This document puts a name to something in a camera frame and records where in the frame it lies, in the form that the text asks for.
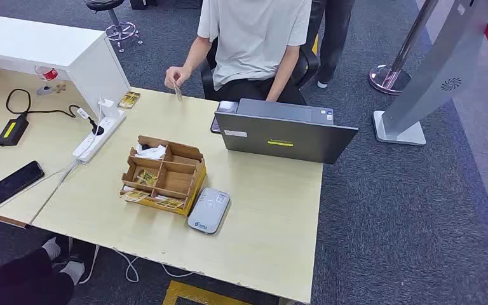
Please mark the person's right hand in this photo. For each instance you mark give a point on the person's right hand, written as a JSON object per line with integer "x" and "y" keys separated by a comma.
{"x": 176, "y": 76}

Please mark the ID card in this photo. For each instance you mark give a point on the ID card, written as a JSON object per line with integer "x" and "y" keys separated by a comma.
{"x": 178, "y": 92}

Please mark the person's right forearm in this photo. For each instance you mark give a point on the person's right forearm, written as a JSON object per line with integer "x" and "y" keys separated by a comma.
{"x": 195, "y": 54}

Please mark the person's left forearm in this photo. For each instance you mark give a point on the person's left forearm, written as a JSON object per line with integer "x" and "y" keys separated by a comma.
{"x": 282, "y": 71}

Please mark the yellow card stack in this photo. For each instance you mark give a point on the yellow card stack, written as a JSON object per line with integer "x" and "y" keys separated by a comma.
{"x": 129, "y": 100}

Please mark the grey card reader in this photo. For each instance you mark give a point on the grey card reader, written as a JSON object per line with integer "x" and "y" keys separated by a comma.
{"x": 208, "y": 210}

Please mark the standing person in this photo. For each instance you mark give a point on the standing person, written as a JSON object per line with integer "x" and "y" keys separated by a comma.
{"x": 336, "y": 33}

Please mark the smartphone beside laptop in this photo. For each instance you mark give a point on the smartphone beside laptop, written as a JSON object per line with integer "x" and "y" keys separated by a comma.
{"x": 227, "y": 106}

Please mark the black stool chrome base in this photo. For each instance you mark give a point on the black stool chrome base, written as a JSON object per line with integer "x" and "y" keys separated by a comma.
{"x": 120, "y": 30}

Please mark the white charger plug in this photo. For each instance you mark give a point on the white charger plug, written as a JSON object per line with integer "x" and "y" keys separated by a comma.
{"x": 110, "y": 109}

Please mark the crumpled white paper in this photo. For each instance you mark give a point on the crumpled white paper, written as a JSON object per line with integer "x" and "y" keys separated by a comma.
{"x": 151, "y": 152}

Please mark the black case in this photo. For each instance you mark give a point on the black case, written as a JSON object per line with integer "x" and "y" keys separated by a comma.
{"x": 143, "y": 3}

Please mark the cardboard compartment organizer box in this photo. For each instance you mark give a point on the cardboard compartment organizer box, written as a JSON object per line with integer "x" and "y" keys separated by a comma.
{"x": 176, "y": 179}

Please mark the white power strip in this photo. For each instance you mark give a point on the white power strip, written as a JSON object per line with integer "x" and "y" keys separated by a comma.
{"x": 94, "y": 145}

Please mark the clear bottle red label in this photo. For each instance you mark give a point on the clear bottle red label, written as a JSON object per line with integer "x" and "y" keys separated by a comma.
{"x": 49, "y": 74}

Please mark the dark grey laptop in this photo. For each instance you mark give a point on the dark grey laptop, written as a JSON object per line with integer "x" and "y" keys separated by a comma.
{"x": 286, "y": 139}

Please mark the small grey round dish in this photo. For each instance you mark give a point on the small grey round dish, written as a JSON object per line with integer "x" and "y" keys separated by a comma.
{"x": 44, "y": 91}

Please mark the black office chair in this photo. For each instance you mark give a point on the black office chair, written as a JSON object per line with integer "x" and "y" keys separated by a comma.
{"x": 309, "y": 63}

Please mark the white desk cabinet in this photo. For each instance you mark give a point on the white desk cabinet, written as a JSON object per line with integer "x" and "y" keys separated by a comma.
{"x": 37, "y": 42}

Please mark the yellow floor tape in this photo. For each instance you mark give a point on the yellow floor tape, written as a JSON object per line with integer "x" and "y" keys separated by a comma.
{"x": 185, "y": 290}
{"x": 314, "y": 44}

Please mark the black power brick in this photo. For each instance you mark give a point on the black power brick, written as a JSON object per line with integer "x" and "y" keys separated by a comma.
{"x": 12, "y": 131}

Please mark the black smartphone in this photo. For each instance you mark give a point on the black smartphone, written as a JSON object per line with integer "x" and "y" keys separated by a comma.
{"x": 13, "y": 184}

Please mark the grey kiosk stand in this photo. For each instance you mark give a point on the grey kiosk stand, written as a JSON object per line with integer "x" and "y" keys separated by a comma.
{"x": 437, "y": 71}

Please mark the chrome stanchion post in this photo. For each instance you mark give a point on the chrome stanchion post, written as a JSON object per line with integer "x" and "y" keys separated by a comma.
{"x": 389, "y": 78}

